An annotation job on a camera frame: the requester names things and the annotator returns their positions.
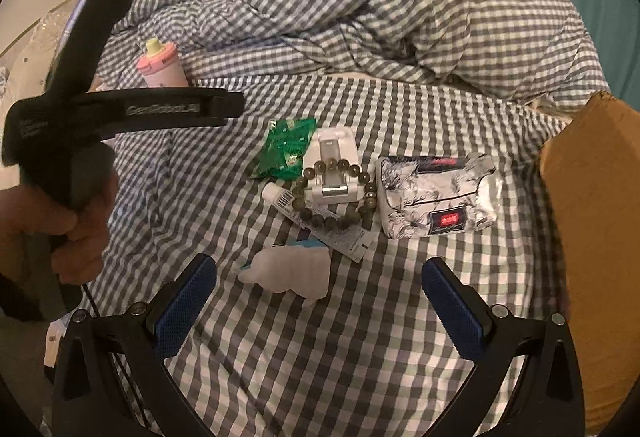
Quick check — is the black cable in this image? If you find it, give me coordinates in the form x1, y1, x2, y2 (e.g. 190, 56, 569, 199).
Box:
82, 283, 103, 318

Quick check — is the person's left forearm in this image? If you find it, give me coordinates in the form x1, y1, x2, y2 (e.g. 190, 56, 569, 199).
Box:
0, 237, 66, 323

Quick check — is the beige tufted cushion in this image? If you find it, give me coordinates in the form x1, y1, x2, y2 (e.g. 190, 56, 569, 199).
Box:
0, 12, 76, 88

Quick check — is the printed tissue pack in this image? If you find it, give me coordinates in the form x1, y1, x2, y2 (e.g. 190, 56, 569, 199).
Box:
376, 154, 498, 238

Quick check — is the dark bead bracelet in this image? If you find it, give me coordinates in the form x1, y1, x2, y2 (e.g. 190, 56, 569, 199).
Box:
294, 158, 378, 234

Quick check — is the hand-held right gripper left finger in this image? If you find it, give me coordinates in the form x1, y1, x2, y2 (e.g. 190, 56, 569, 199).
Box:
52, 253, 218, 437

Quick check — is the grey checked duvet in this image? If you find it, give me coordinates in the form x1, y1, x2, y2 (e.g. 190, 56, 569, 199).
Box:
100, 0, 608, 105

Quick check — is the white phone stand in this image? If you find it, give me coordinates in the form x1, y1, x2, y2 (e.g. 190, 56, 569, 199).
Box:
306, 127, 362, 205

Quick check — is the brown cardboard box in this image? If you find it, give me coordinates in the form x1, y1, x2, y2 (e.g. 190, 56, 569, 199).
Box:
540, 90, 640, 433

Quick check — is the white ointment tube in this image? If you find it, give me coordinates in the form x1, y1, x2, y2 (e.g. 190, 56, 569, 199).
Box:
262, 182, 375, 263

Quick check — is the grey checked bed sheet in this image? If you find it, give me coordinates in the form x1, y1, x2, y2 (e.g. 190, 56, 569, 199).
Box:
90, 67, 576, 437

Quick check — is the pink panda drinking bottle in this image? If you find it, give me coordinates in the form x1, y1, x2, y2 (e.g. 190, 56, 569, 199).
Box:
137, 38, 188, 88

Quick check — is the person's left hand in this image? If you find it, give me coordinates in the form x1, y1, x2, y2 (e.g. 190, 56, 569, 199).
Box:
0, 170, 118, 285

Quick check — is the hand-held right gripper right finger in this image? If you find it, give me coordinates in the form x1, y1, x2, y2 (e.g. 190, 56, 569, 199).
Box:
421, 257, 586, 437

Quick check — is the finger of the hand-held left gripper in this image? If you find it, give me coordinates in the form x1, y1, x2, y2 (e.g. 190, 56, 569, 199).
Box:
85, 86, 246, 138
45, 0, 153, 100

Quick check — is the green snack packet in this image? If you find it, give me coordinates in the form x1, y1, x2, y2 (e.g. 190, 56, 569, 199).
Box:
250, 117, 318, 180

